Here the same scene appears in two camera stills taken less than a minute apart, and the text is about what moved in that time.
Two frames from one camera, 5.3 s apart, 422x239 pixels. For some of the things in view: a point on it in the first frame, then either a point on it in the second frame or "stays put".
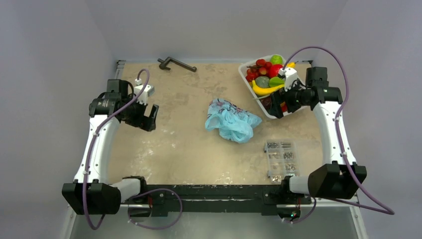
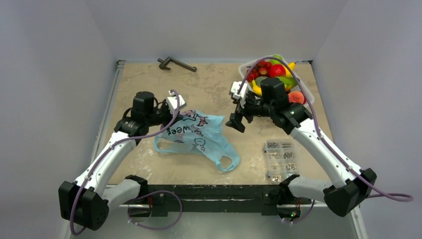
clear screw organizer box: x=282 y=159 stays put
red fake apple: x=273 y=70 stays put
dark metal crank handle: x=164 y=63 stays put
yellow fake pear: x=291 y=64 stays put
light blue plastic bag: x=232 y=122 -> x=191 y=133
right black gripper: x=285 y=101 -> x=244 y=110
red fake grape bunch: x=261 y=68 stays put
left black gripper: x=143 y=121 -> x=164 y=105
